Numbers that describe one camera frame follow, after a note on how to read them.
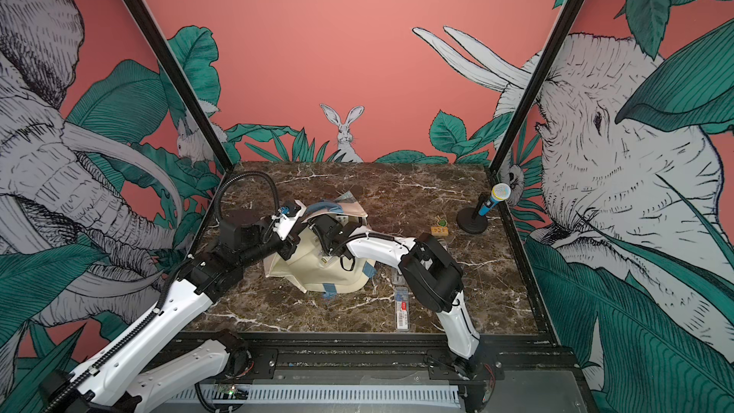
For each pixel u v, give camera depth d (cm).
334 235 69
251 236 55
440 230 101
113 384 39
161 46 84
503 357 78
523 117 102
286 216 60
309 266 91
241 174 119
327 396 70
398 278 89
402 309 82
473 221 103
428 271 51
